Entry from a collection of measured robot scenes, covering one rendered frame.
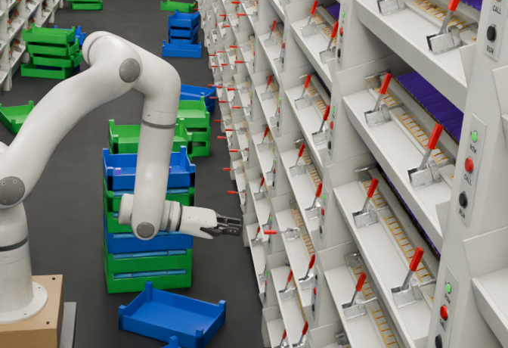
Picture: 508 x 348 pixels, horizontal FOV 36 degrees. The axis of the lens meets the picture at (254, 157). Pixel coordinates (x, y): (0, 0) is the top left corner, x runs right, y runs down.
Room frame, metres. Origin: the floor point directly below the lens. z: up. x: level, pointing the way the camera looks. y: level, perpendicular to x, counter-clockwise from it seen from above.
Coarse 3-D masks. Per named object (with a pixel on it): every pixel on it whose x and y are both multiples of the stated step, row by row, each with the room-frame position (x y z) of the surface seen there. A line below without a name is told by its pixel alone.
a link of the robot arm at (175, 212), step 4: (172, 204) 1.95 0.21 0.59; (176, 204) 1.95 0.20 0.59; (172, 208) 1.93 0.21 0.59; (176, 208) 1.94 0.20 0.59; (180, 208) 1.95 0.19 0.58; (172, 212) 1.93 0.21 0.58; (176, 212) 1.93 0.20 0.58; (180, 212) 1.94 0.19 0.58; (172, 216) 1.92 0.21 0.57; (176, 216) 1.92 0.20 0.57; (168, 220) 1.92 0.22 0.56; (172, 220) 1.92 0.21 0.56; (176, 220) 1.92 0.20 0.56; (168, 224) 1.91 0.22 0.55; (172, 224) 1.92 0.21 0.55; (176, 224) 1.92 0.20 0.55; (168, 228) 1.92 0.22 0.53; (172, 228) 1.92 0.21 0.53; (176, 228) 1.94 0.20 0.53
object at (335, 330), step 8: (320, 328) 1.48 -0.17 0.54; (328, 328) 1.48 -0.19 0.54; (336, 328) 1.49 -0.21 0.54; (312, 336) 1.48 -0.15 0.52; (320, 336) 1.48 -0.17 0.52; (328, 336) 1.48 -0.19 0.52; (336, 336) 1.47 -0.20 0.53; (344, 336) 1.47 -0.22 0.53; (320, 344) 1.48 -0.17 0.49; (328, 344) 1.48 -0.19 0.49; (336, 344) 1.48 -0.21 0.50; (344, 344) 1.47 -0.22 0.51
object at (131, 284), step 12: (108, 276) 2.44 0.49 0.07; (156, 276) 2.49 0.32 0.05; (168, 276) 2.50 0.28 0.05; (180, 276) 2.51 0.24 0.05; (108, 288) 2.44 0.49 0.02; (120, 288) 2.46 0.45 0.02; (132, 288) 2.47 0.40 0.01; (144, 288) 2.48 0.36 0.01; (156, 288) 2.49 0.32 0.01; (168, 288) 2.50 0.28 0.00
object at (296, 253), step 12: (276, 204) 2.17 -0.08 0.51; (288, 204) 2.18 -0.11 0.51; (276, 216) 2.15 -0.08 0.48; (288, 216) 2.13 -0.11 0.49; (300, 228) 2.04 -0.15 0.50; (300, 240) 1.97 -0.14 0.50; (288, 252) 1.93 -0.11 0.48; (300, 252) 1.91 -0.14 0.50; (300, 264) 1.85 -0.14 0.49; (300, 276) 1.79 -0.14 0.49; (300, 288) 1.73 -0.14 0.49
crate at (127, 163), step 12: (108, 156) 2.62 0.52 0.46; (120, 156) 2.65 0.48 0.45; (132, 156) 2.66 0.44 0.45; (180, 156) 2.71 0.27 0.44; (108, 168) 2.45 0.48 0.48; (120, 168) 2.64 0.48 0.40; (132, 168) 2.65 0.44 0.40; (180, 168) 2.68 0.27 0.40; (192, 168) 2.52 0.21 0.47; (108, 180) 2.45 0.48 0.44; (120, 180) 2.46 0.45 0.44; (132, 180) 2.47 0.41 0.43; (168, 180) 2.50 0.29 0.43; (180, 180) 2.51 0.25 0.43; (192, 180) 2.52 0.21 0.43
